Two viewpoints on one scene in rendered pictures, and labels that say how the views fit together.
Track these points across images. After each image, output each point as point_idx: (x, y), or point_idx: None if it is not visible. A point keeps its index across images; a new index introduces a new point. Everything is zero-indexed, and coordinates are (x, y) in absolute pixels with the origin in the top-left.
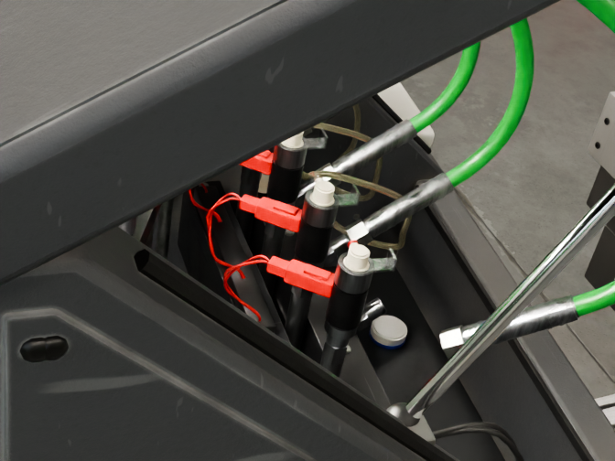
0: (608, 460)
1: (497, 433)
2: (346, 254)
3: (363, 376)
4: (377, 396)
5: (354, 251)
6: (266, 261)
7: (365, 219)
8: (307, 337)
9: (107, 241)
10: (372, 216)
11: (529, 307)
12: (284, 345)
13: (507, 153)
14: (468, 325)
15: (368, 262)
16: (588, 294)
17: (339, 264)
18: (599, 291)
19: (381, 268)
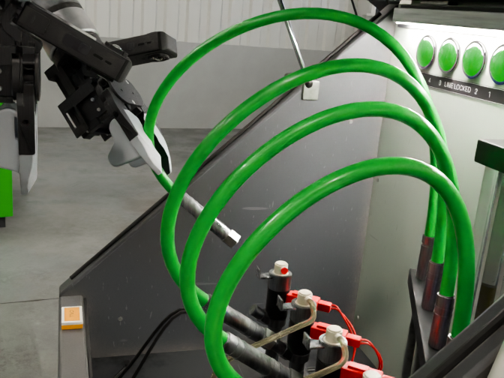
0: (79, 366)
1: (181, 307)
2: (286, 275)
3: (244, 376)
4: (236, 367)
5: (284, 262)
6: (332, 307)
7: (263, 328)
8: None
9: (386, 10)
10: (259, 325)
11: (202, 207)
12: (347, 38)
13: None
14: (226, 229)
15: (273, 272)
16: None
17: (291, 272)
18: (173, 183)
19: (264, 273)
